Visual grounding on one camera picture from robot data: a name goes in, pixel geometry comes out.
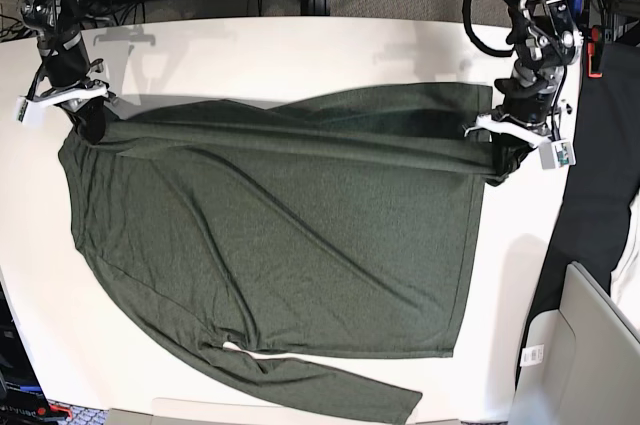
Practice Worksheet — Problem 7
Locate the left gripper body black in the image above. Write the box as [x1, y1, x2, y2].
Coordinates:
[494, 67, 567, 138]

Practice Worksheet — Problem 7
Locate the grey plastic bin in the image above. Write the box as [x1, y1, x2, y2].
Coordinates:
[508, 263, 639, 425]

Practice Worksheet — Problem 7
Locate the black cloth pile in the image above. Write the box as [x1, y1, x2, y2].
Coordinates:
[514, 42, 640, 386]

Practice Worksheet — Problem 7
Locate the black box with label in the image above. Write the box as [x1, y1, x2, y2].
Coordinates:
[1, 291, 47, 424]

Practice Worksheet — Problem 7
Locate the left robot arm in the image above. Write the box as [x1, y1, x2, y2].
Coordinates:
[462, 0, 583, 186]

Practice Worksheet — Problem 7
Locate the grey tray edge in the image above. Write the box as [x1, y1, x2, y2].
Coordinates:
[107, 397, 461, 425]

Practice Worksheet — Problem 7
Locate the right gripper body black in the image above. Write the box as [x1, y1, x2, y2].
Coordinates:
[37, 50, 108, 113]

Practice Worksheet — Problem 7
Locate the dark green long-sleeve shirt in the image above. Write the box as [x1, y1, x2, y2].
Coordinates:
[59, 83, 495, 424]

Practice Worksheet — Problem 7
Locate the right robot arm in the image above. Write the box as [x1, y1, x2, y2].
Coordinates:
[15, 0, 112, 144]

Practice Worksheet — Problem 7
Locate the red clamp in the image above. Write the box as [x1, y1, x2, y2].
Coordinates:
[587, 25, 603, 79]

